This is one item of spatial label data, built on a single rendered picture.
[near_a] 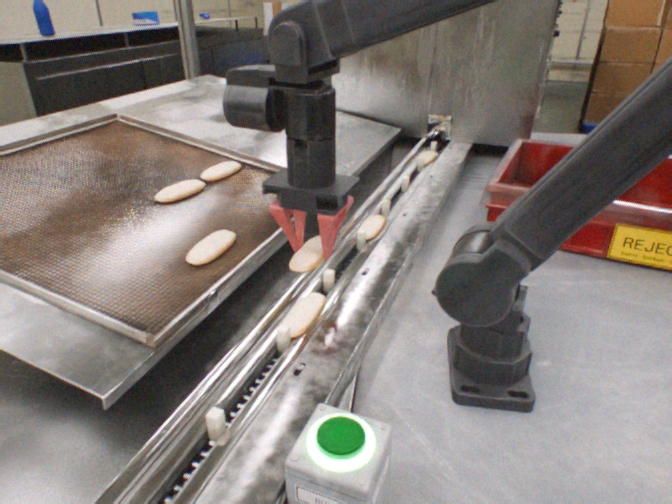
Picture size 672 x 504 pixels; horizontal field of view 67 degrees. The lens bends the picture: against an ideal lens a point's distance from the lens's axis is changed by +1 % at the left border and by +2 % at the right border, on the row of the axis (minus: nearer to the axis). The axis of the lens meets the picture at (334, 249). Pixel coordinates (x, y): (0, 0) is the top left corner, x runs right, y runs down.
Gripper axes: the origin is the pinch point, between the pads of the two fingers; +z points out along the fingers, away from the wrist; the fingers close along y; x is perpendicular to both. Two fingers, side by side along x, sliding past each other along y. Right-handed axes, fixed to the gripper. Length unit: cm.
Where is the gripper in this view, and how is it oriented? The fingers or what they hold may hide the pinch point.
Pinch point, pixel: (312, 248)
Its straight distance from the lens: 63.3
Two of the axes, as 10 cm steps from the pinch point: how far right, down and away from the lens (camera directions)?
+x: -3.7, 4.3, -8.2
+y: -9.3, -1.7, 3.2
